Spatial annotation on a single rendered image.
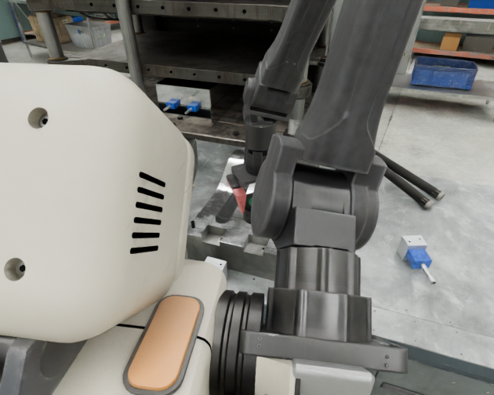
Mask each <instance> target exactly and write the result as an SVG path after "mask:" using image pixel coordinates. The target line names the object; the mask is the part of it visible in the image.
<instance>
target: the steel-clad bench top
mask: <svg viewBox="0 0 494 395"><path fill-rule="evenodd" d="M196 143H197V151H198V170H197V172H196V176H195V178H194V184H195V188H192V190H191V205H190V212H189V220H188V226H190V224H191V221H192V220H194V218H195V217H196V215H197V214H198V213H199V212H200V211H201V210H202V209H203V207H204V206H205V204H206V203H207V202H208V201H209V199H210V198H211V197H212V196H213V195H214V193H215V192H216V189H217V188H218V186H219V184H220V181H221V179H222V176H223V172H224V170H225V168H226V165H227V162H228V160H229V158H230V156H231V154H232V153H233V152H234V151H235V150H236V149H238V150H245V147H237V146H232V145H226V144H222V143H212V142H207V141H202V140H196ZM415 175H416V174H415ZM417 176H418V177H419V178H421V179H423V180H425V181H426V182H428V183H429V184H431V185H432V186H434V187H436V188H438V189H439V190H441V191H442V192H444V193H445V196H444V197H443V198H442V199H441V200H440V201H438V200H437V199H435V198H433V197H431V196H430V195H429V194H427V193H426V192H424V191H423V190H421V189H420V188H418V187H416V186H415V185H413V184H412V183H410V182H409V181H407V180H406V179H405V181H406V182H408V183H409V184H411V185H412V186H413V187H415V188H416V189H417V190H418V191H419V192H421V193H422V194H424V195H425V196H426V197H428V198H429V199H431V200H432V201H433V204H432V206H431V207H429V209H425V208H424V207H423V206H422V205H420V204H419V203H418V202H416V201H415V200H414V199H412V198H411V197H410V196H408V195H407V194H406V193H405V192H404V191H403V190H401V189H400V188H398V187H397V186H396V185H394V184H393V183H392V182H391V181H390V180H388V179H387V178H386V177H385V176H384V177H383V179H382V182H381V184H380V187H379V189H378V195H379V202H380V209H379V216H378V220H377V224H376V228H375V230H374V232H373V234H372V236H371V238H370V239H369V241H368V242H367V244H366V245H365V246H364V247H362V248H360V249H358V250H356V251H355V254H356V255H358V257H361V296H364V297H371V298H372V335H374V336H377V337H380V338H383V339H388V340H390V341H394V342H399V343H402V344H405V345H408V346H413V347H415V348H419V349H421V350H426V351H430V352H433V353H438V354H441V355H444V356H447V357H451V358H455V359H457V360H461V361H466V362H469V363H472V364H476V365H480V366H482V367H486V368H491V369H494V187H491V186H486V185H481V184H476V183H466V182H461V181H455V180H450V179H441V178H436V177H431V176H421V175H417ZM402 179H404V178H402ZM415 235H421V236H422V238H423V239H424V240H425V242H426V243H427V248H426V252H427V254H428V255H429V256H430V258H431V259H432V263H431V265H430V267H429V268H427V269H428V270H429V271H430V273H431V274H432V276H433V278H434V279H435V280H436V284H431V283H430V282H429V280H428V278H427V276H426V275H425V273H424V272H423V270H422V269H412V268H411V266H410V265H409V262H408V260H403V261H402V260H401V257H400V255H399V254H398V252H397V249H398V246H399V243H400V240H401V237H402V236H415ZM268 287H272V288H273V287H274V281H272V280H268V279H265V278H262V277H257V276H253V275H250V274H244V273H242V272H238V271H235V270H229V269H227V290H234V292H235V293H238V292H239V291H242V292H248V294H249V295H251V294H252V293H254V292H256V293H264V305H267V294H268Z"/></svg>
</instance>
